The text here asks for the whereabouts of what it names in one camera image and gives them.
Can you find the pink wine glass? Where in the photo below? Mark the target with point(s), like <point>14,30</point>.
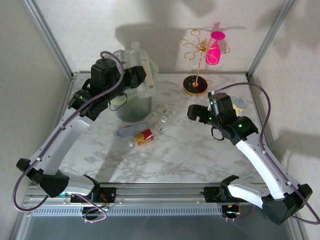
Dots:
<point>213,55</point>

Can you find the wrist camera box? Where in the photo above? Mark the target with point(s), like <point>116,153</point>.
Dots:
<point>120,55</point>
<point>212,93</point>

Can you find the clear bottle green white label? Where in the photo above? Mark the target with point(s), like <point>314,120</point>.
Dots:
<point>153,116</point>
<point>167,116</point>

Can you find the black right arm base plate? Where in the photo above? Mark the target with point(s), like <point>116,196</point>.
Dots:
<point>211,196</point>

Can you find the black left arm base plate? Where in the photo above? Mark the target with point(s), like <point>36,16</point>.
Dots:
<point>110,193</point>

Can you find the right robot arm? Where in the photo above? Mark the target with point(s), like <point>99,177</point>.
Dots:
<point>262,165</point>

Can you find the tin can yellow label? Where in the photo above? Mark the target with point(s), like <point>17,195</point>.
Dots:
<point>241,103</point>

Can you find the aluminium enclosure frame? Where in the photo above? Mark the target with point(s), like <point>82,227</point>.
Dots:
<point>49,35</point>

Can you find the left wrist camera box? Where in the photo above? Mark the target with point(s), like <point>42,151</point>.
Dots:
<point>120,55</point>

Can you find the bottle red yellow label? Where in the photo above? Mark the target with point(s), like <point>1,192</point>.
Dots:
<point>145,136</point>

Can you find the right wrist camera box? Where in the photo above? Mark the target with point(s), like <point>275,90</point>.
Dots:
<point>212,93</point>

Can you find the clear crushed Ganten bottle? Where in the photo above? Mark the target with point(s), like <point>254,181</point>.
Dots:
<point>135,130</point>

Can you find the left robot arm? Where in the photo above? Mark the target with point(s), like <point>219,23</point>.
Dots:
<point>57,145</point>

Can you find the translucent green waste bin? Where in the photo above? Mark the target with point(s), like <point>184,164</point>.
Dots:
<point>135,112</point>

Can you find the large clear plastic bottle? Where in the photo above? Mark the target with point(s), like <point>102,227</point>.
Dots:
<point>138,53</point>

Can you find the aluminium mounting rail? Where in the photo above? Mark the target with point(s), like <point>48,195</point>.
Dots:
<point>160,195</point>

